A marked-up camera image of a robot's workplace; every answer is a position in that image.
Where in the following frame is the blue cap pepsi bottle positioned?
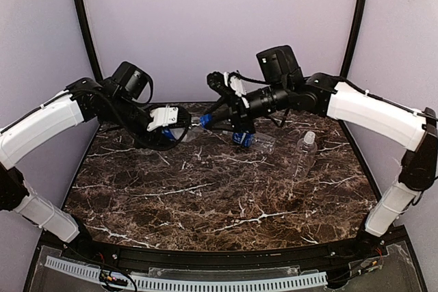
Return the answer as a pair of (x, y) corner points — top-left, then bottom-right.
(141, 116), (207, 151)

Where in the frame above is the white cap blue label bottle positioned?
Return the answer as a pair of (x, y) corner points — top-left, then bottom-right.
(222, 131), (276, 154)

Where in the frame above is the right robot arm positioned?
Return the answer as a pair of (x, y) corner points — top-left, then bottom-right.
(201, 45), (437, 237)

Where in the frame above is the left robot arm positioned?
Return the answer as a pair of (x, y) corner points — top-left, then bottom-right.
(1, 62), (192, 243)

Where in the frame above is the clear unlabeled plastic bottle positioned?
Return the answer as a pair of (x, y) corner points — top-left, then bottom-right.
(294, 131), (318, 179)

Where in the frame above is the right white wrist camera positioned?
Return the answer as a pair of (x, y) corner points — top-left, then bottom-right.
(207, 72), (249, 108)

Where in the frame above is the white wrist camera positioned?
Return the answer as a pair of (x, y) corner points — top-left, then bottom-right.
(147, 105), (179, 132)
(207, 72), (249, 108)

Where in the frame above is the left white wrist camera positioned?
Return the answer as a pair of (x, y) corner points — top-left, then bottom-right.
(147, 105), (179, 132)

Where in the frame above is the white slotted cable duct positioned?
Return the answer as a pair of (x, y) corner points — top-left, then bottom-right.
(44, 255), (329, 292)

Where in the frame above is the left black frame post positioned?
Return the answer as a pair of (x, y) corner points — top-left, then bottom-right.
(73, 0), (103, 81)

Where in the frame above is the black frame post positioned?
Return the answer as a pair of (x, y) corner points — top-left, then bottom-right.
(330, 0), (372, 112)
(73, 0), (103, 81)

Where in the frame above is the black front frame rail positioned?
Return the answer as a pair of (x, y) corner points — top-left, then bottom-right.
(40, 226), (408, 272)

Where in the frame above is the right black frame post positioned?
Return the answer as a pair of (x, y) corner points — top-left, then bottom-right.
(330, 0), (372, 112)

